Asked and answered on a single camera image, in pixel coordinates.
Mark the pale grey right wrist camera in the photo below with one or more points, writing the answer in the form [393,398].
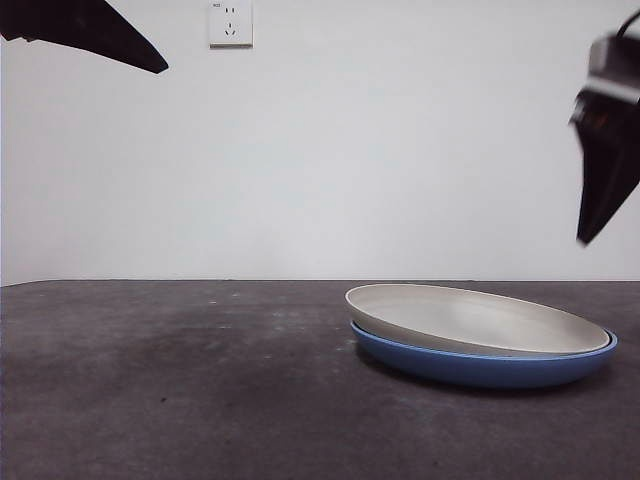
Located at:
[617,57]

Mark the white wall socket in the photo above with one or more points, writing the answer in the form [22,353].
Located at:
[231,25]

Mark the blue plate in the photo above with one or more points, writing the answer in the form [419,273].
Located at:
[475,372]

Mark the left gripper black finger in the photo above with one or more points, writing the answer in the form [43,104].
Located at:
[90,30]

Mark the white plate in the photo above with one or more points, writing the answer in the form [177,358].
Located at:
[450,315]

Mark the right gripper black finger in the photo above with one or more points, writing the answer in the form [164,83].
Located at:
[607,175]

